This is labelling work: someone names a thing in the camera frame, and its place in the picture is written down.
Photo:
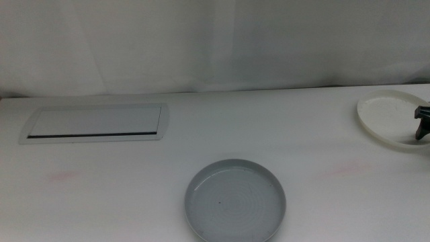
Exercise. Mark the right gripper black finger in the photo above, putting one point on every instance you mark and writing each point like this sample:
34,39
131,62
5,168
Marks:
424,131

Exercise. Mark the grey shallow plastic bowl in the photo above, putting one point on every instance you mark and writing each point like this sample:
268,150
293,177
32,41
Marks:
235,205

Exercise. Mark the white shallow plastic bowl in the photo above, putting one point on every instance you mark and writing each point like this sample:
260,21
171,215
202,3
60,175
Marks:
386,117

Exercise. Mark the white fabric backdrop curtain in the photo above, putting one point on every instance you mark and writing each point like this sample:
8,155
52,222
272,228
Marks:
215,43

